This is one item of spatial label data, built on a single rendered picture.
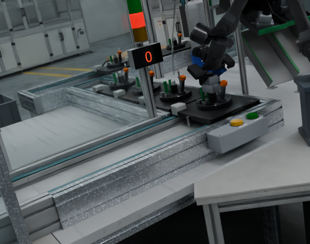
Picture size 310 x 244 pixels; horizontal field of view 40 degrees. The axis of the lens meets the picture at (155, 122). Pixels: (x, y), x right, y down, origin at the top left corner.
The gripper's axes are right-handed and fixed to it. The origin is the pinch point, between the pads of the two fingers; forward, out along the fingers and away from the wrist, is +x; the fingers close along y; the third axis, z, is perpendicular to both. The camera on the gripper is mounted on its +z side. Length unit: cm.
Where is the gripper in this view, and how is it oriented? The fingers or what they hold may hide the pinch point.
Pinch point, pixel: (208, 76)
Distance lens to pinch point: 163.5
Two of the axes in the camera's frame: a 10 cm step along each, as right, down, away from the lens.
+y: -8.3, 3.2, -4.6
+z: -5.4, -6.9, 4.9
